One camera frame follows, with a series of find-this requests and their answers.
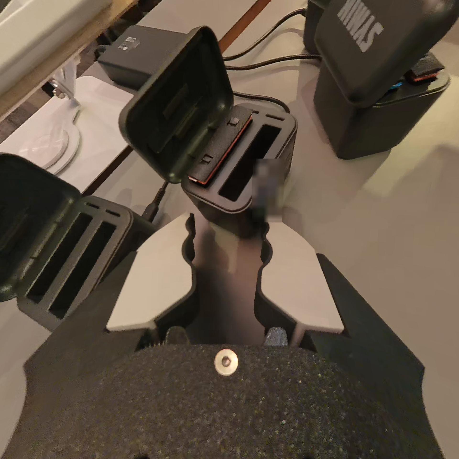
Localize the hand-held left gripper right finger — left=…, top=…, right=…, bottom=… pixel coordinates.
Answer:
left=255, top=219, right=345, bottom=342

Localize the wooden sign board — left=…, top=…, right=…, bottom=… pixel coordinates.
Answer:
left=0, top=0, right=137, bottom=119

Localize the black multi-port power hub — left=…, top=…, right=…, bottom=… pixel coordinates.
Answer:
left=96, top=25, right=183, bottom=90

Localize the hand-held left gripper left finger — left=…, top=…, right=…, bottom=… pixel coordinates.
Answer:
left=106, top=214, right=199, bottom=338

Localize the black charging cable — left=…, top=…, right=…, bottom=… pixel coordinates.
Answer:
left=223, top=9, right=309, bottom=59
left=231, top=90, right=291, bottom=114
left=224, top=54, right=322, bottom=72
left=142, top=180, right=171, bottom=223

